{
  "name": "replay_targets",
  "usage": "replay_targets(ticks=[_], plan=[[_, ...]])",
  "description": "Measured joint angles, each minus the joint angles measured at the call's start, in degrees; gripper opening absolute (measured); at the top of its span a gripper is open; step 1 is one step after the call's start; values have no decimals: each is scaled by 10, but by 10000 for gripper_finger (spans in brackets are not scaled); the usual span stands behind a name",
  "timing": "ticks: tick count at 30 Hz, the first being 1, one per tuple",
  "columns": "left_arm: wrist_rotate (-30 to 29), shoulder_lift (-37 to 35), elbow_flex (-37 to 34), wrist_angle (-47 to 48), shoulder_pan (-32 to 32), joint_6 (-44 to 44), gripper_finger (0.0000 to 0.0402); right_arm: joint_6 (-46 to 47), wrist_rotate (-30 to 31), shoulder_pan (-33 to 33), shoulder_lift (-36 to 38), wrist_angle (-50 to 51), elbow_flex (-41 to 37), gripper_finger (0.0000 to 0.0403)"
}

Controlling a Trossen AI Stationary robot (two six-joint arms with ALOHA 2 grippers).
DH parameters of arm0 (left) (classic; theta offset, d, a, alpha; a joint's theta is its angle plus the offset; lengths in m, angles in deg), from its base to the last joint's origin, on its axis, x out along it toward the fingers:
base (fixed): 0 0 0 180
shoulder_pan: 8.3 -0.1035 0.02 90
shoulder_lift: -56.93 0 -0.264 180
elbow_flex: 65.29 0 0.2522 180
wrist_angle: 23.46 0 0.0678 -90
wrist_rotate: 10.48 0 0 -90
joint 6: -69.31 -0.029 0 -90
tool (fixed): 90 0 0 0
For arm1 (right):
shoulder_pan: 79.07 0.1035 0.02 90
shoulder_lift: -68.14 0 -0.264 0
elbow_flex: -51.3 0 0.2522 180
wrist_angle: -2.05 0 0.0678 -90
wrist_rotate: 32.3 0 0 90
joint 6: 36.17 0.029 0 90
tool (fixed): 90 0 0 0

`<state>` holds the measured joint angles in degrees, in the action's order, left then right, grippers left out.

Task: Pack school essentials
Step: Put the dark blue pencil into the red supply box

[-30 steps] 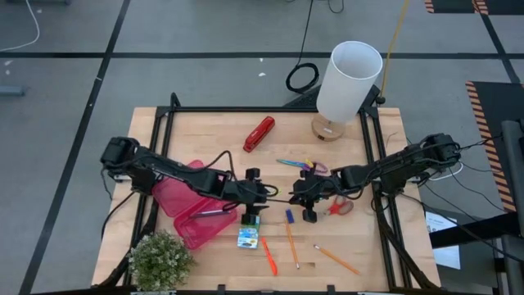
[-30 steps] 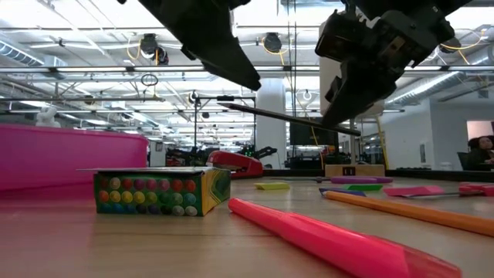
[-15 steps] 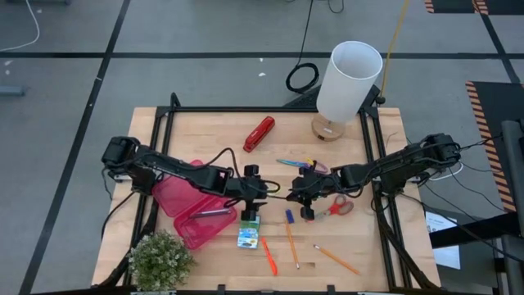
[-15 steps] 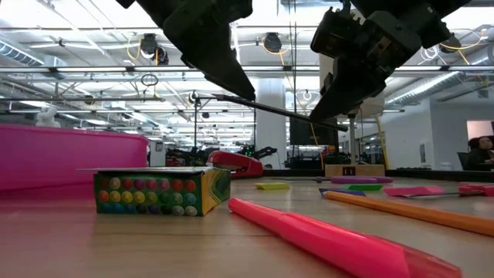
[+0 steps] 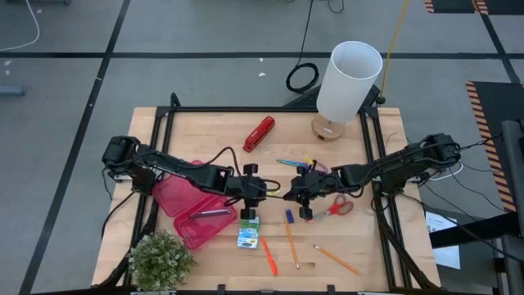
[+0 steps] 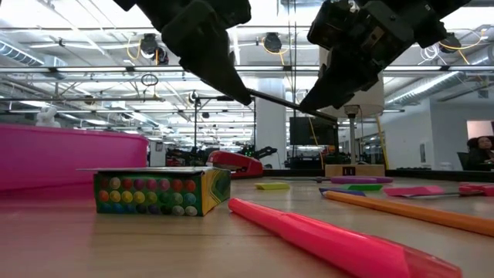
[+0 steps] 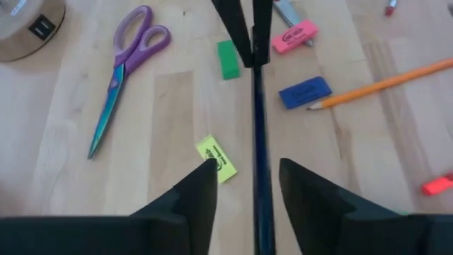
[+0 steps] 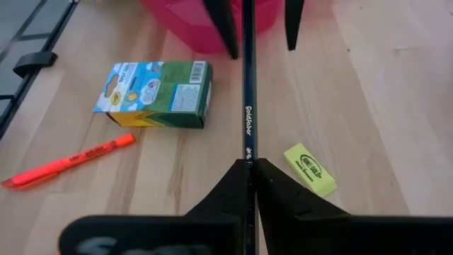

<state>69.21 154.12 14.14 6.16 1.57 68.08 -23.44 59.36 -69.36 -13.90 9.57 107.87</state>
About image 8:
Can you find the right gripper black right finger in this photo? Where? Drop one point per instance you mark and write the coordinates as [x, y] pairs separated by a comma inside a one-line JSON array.
[[311, 233]]

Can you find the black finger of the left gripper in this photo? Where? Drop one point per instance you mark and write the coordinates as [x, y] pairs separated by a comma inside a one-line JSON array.
[[293, 21], [221, 21]]

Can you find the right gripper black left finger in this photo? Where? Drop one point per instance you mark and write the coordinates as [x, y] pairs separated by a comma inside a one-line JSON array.
[[198, 233]]

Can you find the yellow eraser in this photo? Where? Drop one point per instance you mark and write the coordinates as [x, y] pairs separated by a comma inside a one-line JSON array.
[[311, 170]]

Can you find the dark blue pencil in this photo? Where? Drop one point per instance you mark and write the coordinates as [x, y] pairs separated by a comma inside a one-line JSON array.
[[249, 88]]

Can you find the green yellow crayon box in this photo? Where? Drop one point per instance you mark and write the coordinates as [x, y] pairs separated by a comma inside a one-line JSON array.
[[155, 92]]

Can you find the orange highlighter pen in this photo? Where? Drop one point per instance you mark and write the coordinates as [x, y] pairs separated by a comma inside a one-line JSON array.
[[70, 161]]

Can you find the pink plastic pencil case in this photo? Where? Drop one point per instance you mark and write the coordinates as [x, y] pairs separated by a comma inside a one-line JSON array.
[[184, 25]]

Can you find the black frame bracket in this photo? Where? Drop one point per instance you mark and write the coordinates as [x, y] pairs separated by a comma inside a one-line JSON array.
[[35, 60]]

